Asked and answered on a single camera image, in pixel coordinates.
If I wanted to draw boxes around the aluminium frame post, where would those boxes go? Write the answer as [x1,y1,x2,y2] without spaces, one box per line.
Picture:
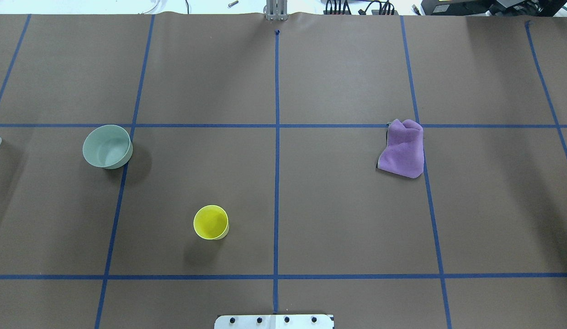
[264,0,289,21]

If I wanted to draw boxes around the purple fleece cloth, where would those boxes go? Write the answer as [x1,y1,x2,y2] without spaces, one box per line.
[377,119,424,179]

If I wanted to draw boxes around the pale green plastic bowl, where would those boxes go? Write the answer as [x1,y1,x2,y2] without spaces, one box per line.
[82,125,133,170]

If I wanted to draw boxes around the black cable connectors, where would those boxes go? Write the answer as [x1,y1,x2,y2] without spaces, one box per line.
[320,0,398,16]

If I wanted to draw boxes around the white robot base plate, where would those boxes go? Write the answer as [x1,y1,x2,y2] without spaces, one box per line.
[214,314,335,329]

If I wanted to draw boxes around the black equipment top right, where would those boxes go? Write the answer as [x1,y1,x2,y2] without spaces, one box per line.
[421,0,567,17]

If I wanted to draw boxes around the yellow plastic cup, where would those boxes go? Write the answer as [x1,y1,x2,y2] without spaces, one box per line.
[193,205,230,241]

